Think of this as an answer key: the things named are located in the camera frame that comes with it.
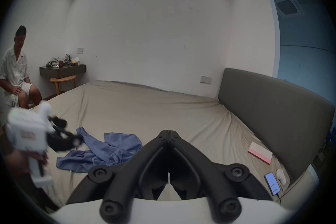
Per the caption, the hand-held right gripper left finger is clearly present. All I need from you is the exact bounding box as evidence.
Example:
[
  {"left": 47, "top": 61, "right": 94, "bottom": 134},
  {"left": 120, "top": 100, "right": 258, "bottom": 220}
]
[{"left": 66, "top": 130, "right": 170, "bottom": 224}]

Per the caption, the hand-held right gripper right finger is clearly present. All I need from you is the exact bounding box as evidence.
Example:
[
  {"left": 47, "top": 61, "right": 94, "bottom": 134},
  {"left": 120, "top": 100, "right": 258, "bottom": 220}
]
[{"left": 170, "top": 130, "right": 274, "bottom": 222}]

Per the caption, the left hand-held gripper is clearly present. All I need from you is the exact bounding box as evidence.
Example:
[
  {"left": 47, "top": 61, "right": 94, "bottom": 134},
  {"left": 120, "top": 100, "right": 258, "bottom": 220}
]
[{"left": 5, "top": 101, "right": 81, "bottom": 189}]

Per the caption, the blue shirt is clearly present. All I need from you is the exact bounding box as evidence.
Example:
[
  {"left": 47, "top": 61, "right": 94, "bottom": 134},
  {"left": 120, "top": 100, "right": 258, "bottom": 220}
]
[{"left": 56, "top": 127, "right": 144, "bottom": 173}]

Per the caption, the person's left hand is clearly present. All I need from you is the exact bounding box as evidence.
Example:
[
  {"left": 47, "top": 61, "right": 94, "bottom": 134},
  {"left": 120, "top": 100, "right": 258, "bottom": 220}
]
[{"left": 5, "top": 151, "right": 49, "bottom": 175}]

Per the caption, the wooden stool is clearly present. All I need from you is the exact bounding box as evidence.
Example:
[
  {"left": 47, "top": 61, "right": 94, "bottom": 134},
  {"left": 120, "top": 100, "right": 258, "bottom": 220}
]
[{"left": 50, "top": 75, "right": 77, "bottom": 95}]

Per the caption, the bed with beige sheet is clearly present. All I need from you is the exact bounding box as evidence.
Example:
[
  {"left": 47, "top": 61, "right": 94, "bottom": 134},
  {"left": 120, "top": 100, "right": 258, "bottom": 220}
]
[{"left": 39, "top": 80, "right": 292, "bottom": 211}]

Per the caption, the pink flat box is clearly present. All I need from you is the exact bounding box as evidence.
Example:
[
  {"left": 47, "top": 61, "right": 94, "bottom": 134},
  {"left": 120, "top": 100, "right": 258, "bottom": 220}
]
[{"left": 248, "top": 141, "right": 274, "bottom": 165}]

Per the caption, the smartphone with lit screen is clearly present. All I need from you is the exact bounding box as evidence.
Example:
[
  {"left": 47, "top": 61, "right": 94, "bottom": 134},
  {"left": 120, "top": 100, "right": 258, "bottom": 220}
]
[{"left": 264, "top": 172, "right": 281, "bottom": 196}]

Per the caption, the small white charger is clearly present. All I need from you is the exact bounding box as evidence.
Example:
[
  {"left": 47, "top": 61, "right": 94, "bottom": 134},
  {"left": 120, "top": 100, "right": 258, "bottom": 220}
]
[{"left": 276, "top": 169, "right": 289, "bottom": 185}]

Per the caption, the grey padded headboard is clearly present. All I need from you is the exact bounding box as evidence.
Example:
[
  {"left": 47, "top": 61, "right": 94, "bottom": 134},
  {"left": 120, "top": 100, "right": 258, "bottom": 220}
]
[{"left": 218, "top": 68, "right": 335, "bottom": 187}]

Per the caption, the dark wall shelf with clutter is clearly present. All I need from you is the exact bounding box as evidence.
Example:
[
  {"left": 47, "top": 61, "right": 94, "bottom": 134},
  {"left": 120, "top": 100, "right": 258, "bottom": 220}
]
[{"left": 39, "top": 54, "right": 86, "bottom": 79}]

